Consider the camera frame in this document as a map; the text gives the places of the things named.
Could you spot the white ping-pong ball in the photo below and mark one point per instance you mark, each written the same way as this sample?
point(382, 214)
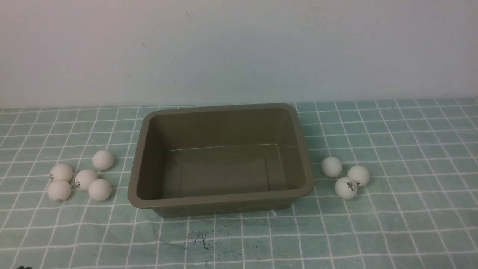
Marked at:
point(59, 190)
point(345, 188)
point(331, 167)
point(103, 160)
point(360, 175)
point(84, 178)
point(99, 190)
point(61, 172)

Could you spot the olive green plastic bin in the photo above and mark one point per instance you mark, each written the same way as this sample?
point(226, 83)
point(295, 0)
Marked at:
point(220, 159)

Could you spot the green checked tablecloth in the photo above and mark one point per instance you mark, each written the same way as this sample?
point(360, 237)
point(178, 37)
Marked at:
point(419, 209)

